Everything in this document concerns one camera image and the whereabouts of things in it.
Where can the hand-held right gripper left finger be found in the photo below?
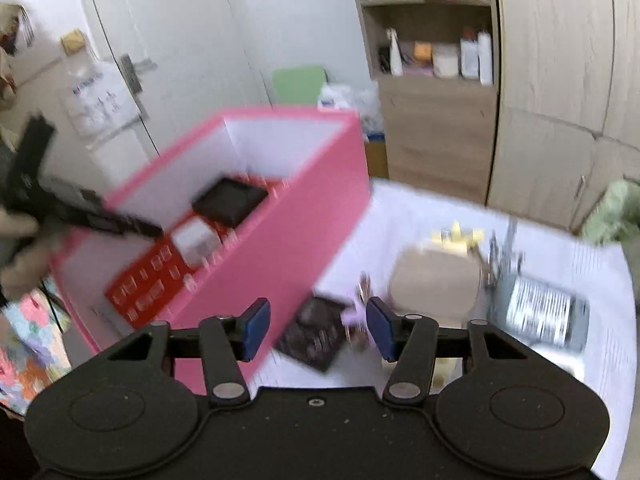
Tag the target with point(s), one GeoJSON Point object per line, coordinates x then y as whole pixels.
{"type": "Point", "coordinates": [257, 327]}

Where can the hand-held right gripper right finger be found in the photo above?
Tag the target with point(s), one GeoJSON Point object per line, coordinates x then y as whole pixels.
{"type": "Point", "coordinates": [380, 332]}

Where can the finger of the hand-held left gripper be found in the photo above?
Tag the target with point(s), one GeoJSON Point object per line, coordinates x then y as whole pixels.
{"type": "Point", "coordinates": [115, 220]}

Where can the black battery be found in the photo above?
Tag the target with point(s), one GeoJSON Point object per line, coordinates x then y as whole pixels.
{"type": "Point", "coordinates": [315, 332]}

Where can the rounded off-white device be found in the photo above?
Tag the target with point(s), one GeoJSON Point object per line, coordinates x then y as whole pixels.
{"type": "Point", "coordinates": [435, 280]}

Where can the pink cardboard box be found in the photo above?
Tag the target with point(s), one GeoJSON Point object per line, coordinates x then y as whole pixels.
{"type": "Point", "coordinates": [300, 220]}

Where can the person's left hand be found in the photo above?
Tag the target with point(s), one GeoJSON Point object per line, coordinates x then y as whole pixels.
{"type": "Point", "coordinates": [35, 260]}

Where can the small purple object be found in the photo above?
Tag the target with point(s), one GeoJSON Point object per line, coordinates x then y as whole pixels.
{"type": "Point", "coordinates": [356, 317]}

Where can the white portable router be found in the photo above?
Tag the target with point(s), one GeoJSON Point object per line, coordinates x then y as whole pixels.
{"type": "Point", "coordinates": [195, 242]}

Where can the white plastic bag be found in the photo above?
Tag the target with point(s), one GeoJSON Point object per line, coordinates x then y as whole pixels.
{"type": "Point", "coordinates": [97, 95]}

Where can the black rectangular case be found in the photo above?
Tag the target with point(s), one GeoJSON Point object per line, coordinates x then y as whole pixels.
{"type": "Point", "coordinates": [230, 200]}

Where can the yellow plastic object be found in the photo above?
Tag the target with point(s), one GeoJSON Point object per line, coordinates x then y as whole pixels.
{"type": "Point", "coordinates": [457, 237]}

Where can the metal stand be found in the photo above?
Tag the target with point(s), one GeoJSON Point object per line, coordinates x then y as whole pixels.
{"type": "Point", "coordinates": [506, 255]}

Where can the colourful floral cloth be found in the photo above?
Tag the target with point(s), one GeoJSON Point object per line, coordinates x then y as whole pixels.
{"type": "Point", "coordinates": [30, 350]}

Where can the grey device with label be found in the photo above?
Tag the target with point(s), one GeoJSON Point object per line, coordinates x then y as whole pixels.
{"type": "Point", "coordinates": [545, 310]}

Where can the white door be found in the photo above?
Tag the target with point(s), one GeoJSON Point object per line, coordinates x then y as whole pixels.
{"type": "Point", "coordinates": [175, 35]}

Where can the wooden shelf cabinet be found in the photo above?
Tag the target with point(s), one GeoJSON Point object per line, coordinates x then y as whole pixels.
{"type": "Point", "coordinates": [435, 130]}

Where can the white patterned cloth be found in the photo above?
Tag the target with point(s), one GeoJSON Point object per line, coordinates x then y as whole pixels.
{"type": "Point", "coordinates": [590, 385]}

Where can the green folding board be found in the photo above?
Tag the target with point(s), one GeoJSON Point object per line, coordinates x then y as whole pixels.
{"type": "Point", "coordinates": [299, 86]}

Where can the plastic wrapped packages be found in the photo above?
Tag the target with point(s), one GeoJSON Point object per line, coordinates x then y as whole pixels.
{"type": "Point", "coordinates": [350, 102]}

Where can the green cloth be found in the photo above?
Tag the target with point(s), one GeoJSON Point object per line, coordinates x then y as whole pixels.
{"type": "Point", "coordinates": [612, 210]}

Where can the flat pink box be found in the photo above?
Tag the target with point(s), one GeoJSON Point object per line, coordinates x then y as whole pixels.
{"type": "Point", "coordinates": [417, 70]}

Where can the white tube bottle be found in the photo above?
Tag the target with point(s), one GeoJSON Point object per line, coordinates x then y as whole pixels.
{"type": "Point", "coordinates": [395, 57]}

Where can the white jar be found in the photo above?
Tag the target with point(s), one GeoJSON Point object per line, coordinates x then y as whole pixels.
{"type": "Point", "coordinates": [445, 62]}

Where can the small orange box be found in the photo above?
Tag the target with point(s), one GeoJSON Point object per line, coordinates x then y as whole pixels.
{"type": "Point", "coordinates": [422, 53]}

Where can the white labelled canister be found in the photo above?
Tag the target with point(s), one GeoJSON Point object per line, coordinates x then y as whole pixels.
{"type": "Point", "coordinates": [469, 60]}

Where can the white paper roll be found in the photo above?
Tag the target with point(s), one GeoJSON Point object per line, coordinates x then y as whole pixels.
{"type": "Point", "coordinates": [485, 60]}

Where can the wooden wardrobe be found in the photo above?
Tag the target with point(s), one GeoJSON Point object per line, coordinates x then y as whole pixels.
{"type": "Point", "coordinates": [560, 85]}

